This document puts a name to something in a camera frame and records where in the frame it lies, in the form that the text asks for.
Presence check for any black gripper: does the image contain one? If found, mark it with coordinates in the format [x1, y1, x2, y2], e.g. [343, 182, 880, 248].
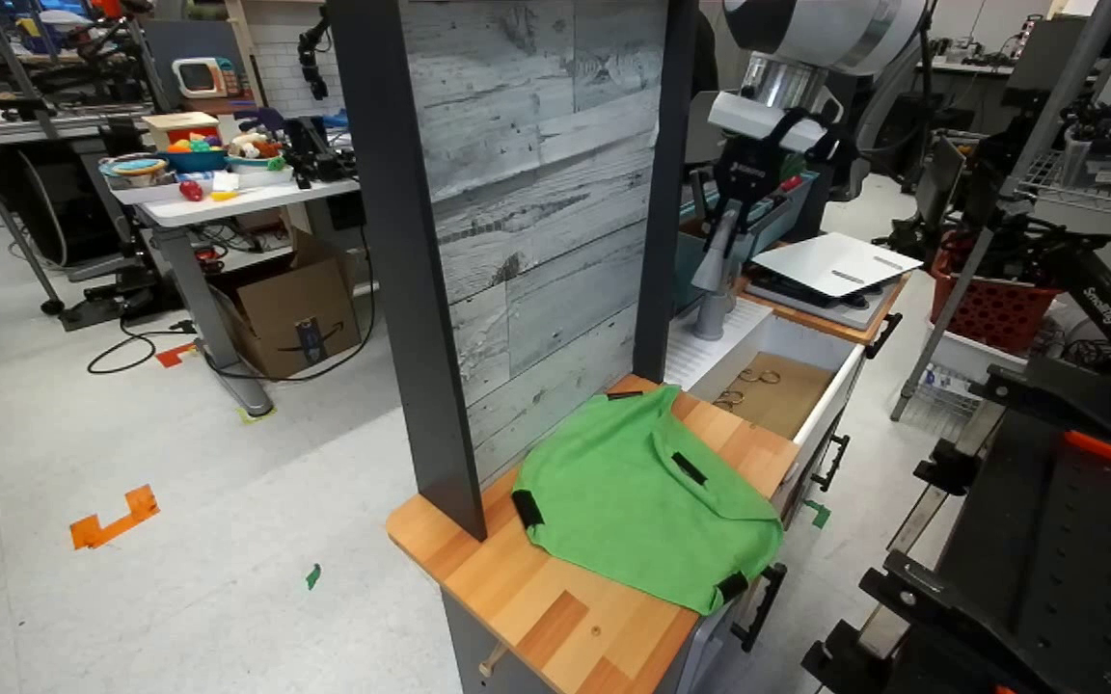
[700, 90, 836, 299]

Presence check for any grey wood plank panel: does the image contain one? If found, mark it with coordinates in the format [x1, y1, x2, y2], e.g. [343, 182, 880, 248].
[398, 0, 672, 487]

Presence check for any red plastic crate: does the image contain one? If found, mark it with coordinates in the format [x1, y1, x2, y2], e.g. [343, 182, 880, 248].
[929, 239, 1064, 357]

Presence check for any green cloth bag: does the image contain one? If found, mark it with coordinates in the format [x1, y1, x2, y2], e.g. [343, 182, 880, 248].
[509, 381, 791, 620]

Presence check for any wooden butcher block countertop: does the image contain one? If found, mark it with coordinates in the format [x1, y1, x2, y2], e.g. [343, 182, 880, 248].
[381, 371, 803, 694]

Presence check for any black perforated work table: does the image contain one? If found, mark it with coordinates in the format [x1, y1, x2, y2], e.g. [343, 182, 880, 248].
[797, 354, 1111, 694]

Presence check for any cardboard box with black print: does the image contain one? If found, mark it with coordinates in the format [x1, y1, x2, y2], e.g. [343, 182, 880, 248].
[219, 249, 370, 387]

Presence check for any white desk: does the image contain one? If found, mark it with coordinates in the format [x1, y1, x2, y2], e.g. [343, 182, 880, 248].
[101, 160, 370, 424]

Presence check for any colourful toy pile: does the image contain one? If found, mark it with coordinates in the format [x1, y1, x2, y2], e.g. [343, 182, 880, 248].
[101, 108, 291, 209]

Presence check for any dark metal post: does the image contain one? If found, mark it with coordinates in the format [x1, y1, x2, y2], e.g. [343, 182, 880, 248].
[325, 0, 488, 543]
[628, 0, 700, 387]

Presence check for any black cabinet handle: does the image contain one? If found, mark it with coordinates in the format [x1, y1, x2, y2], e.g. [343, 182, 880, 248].
[861, 309, 907, 361]
[726, 560, 791, 654]
[811, 428, 854, 496]

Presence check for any black floor cable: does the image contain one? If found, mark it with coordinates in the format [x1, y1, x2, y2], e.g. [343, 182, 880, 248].
[80, 317, 205, 381]

